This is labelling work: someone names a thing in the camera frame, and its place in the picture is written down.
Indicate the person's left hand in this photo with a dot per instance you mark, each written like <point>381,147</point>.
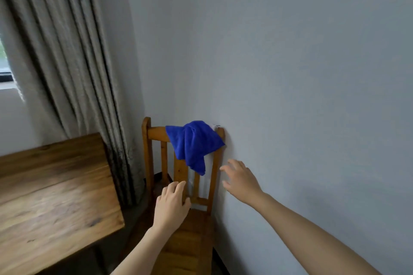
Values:
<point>171,208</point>

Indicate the person's right hand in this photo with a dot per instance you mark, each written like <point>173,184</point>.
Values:
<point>243,181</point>

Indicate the blue towel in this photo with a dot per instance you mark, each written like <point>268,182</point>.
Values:
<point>193,142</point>

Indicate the person's right forearm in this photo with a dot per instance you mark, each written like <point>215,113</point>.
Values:
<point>316,239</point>

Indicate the person's left forearm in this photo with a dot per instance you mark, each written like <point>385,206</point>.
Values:
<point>138,255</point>

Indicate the wooden slat-back chair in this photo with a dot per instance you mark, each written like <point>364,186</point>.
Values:
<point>190,242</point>

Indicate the small pale cloth piece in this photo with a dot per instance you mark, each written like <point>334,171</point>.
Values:
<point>214,126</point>

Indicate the wooden folding table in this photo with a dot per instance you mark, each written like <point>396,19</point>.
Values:
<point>55,204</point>

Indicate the beige patterned curtain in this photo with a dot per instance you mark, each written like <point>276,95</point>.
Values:
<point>71,75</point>

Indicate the black framed window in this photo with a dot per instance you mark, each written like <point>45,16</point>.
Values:
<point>4,65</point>

